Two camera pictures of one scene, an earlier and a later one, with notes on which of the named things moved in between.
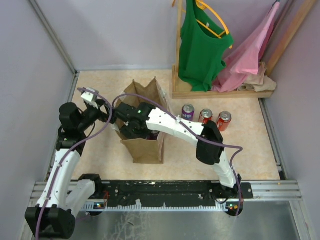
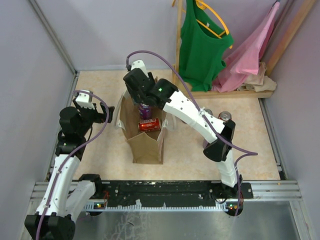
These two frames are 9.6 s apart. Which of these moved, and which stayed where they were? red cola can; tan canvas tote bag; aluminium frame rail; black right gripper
Moved: black right gripper
Stayed: red cola can; aluminium frame rail; tan canvas tote bag
